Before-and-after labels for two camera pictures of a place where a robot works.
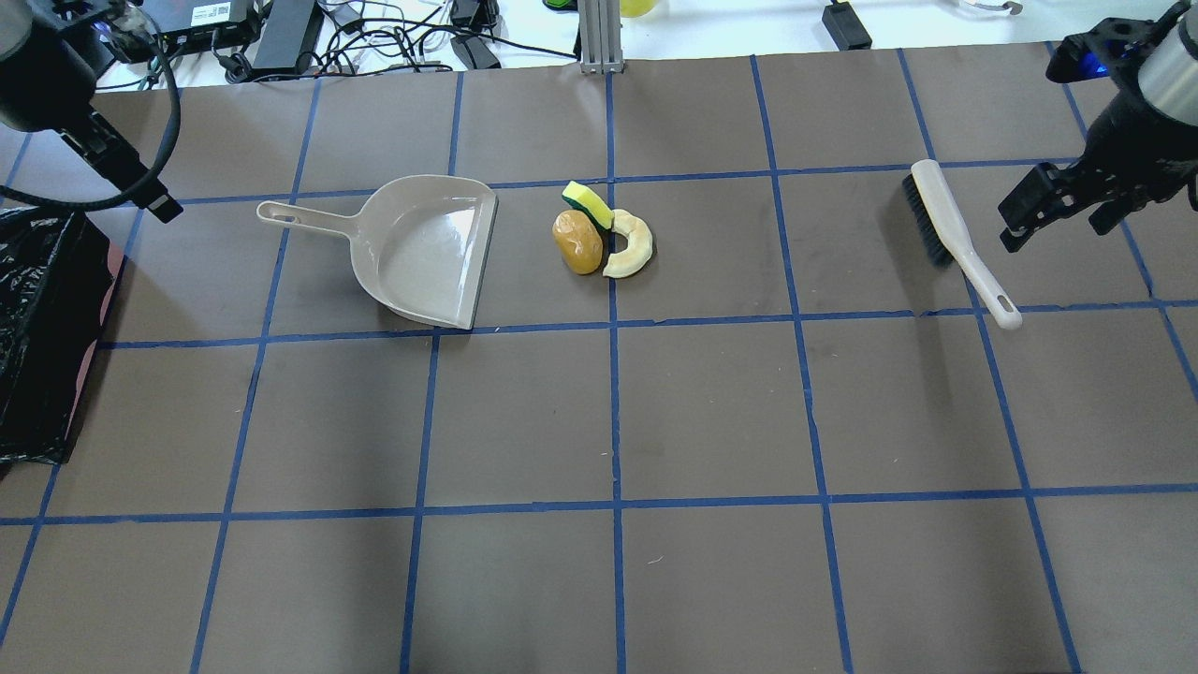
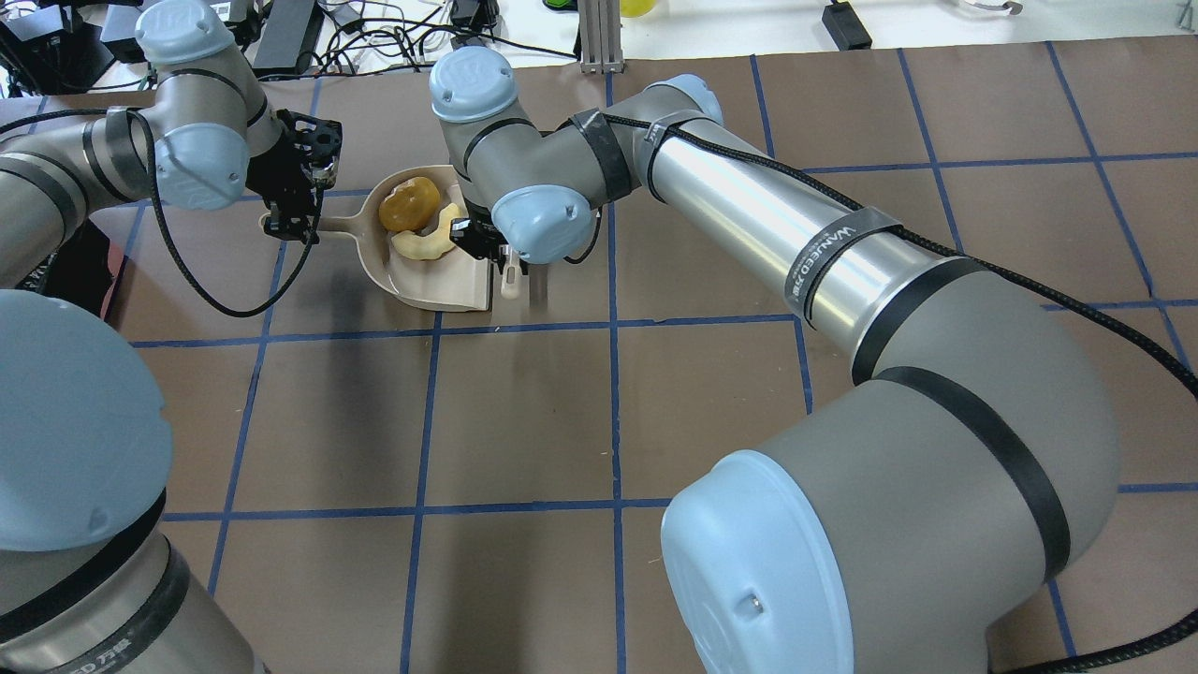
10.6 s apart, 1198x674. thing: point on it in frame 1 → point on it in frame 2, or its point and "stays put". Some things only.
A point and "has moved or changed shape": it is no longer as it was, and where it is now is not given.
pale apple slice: (638, 233) → (431, 245)
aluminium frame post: (600, 36) stays put
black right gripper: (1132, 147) → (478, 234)
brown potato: (577, 241) has moved or changed shape
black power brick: (291, 28) stays put
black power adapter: (845, 28) stays put
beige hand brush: (947, 236) → (510, 291)
